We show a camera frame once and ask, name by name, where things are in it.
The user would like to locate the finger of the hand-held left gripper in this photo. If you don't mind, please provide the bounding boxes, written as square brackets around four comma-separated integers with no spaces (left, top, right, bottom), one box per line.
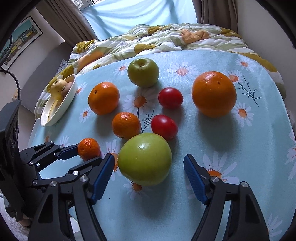
[32,157,103,188]
[20,142,80,168]

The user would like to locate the brown kiwi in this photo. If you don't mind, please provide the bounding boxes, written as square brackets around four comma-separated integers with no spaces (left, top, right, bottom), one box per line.
[60,76,75,98]

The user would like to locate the yellow-brown apple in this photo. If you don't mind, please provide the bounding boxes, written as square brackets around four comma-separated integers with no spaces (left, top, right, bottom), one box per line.
[50,79,67,100]

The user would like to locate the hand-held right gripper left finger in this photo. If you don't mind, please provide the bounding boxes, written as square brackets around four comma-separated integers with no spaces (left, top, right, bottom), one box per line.
[28,153,115,241]

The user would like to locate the white bowl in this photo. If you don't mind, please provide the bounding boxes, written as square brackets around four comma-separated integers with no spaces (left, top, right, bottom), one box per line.
[40,74,78,127]

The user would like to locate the small mandarin orange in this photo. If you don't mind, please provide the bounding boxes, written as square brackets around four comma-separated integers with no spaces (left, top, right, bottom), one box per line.
[77,138,101,161]

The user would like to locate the medium orange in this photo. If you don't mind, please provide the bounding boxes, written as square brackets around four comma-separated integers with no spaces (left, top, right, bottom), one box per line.
[88,82,120,115]

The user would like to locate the small green apple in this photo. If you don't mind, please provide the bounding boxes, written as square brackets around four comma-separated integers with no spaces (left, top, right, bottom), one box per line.
[128,58,160,88]

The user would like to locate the brown curtain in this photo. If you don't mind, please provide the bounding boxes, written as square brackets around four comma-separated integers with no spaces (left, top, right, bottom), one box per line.
[192,0,238,32]
[45,0,97,44]

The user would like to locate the large green apple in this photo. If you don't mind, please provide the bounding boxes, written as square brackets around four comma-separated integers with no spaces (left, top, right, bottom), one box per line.
[118,133,173,187]

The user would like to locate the black cable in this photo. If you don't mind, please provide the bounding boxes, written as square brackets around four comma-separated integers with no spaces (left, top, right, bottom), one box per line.
[0,70,22,100]

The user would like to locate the large orange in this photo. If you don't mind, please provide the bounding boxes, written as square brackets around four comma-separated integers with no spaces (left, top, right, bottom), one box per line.
[192,71,237,118]

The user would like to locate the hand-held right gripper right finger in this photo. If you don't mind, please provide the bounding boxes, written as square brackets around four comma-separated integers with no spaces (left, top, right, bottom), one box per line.
[183,153,270,241]

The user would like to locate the grey patterned bedsheet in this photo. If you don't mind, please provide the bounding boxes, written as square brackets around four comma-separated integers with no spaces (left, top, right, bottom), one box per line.
[57,59,70,75]

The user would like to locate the blue daisy tablecloth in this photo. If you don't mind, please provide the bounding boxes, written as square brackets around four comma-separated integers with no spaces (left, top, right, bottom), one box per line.
[28,50,296,241]

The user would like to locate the framed wall picture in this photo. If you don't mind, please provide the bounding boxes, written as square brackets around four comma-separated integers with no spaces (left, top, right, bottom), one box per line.
[0,16,43,70]

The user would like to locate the light blue window curtain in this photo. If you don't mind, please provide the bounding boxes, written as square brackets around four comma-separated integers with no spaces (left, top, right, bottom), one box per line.
[82,0,198,43]

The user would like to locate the striped floral quilt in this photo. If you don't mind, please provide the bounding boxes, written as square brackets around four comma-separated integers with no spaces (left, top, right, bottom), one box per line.
[35,23,287,116]

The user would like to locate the red tomato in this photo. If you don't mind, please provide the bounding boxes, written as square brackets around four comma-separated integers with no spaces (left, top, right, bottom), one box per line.
[158,87,184,109]
[151,114,178,141]

